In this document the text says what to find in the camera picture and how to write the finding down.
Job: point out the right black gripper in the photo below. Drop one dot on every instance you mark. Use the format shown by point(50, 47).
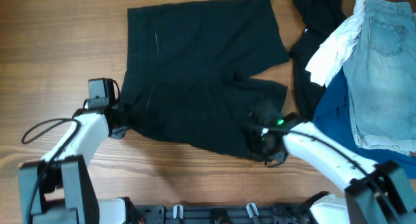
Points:
point(260, 146)

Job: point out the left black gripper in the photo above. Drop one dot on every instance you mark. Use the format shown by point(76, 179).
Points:
point(120, 130)

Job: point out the black shorts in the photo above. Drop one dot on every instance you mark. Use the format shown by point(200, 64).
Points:
point(191, 73)

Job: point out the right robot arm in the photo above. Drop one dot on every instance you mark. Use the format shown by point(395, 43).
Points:
point(373, 192)

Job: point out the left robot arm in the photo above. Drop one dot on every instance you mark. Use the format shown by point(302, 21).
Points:
point(57, 188)

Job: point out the blue garment in pile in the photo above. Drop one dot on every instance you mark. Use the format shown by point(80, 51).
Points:
point(331, 117)

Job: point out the white garment in pile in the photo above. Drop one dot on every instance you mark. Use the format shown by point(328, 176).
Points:
point(337, 48)

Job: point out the light blue denim shorts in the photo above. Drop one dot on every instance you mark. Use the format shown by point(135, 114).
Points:
point(380, 75)

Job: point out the black garment in pile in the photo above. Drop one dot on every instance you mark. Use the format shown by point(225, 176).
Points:
point(321, 18)

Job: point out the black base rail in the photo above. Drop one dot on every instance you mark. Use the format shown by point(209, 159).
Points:
point(278, 213)

